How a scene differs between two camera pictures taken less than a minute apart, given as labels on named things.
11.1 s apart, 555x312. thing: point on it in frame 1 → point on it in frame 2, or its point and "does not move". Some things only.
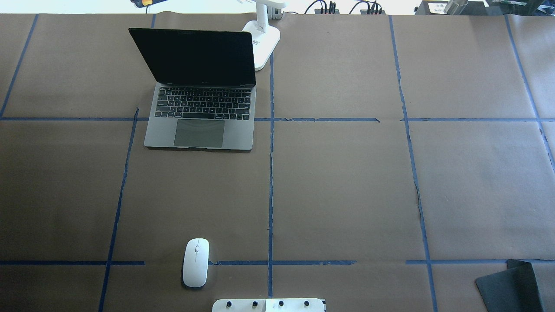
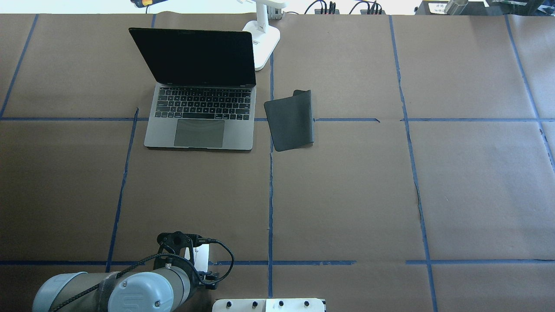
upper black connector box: (318, 11) does not move
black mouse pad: (514, 289) → (290, 120)
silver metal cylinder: (455, 7) does not move
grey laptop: (206, 98) does not move
